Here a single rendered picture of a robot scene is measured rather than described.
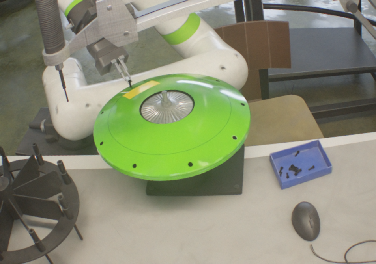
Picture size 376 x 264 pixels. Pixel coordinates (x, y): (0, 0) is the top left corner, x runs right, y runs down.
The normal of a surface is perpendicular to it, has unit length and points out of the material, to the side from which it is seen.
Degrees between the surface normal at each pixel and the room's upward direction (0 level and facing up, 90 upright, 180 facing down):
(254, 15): 90
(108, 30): 90
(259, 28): 90
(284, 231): 0
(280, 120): 0
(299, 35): 0
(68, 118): 61
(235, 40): 90
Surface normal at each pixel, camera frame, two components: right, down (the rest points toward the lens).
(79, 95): 0.21, -0.63
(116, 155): -0.38, -0.50
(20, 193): 0.51, 0.42
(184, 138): -0.03, -0.63
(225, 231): -0.11, -0.79
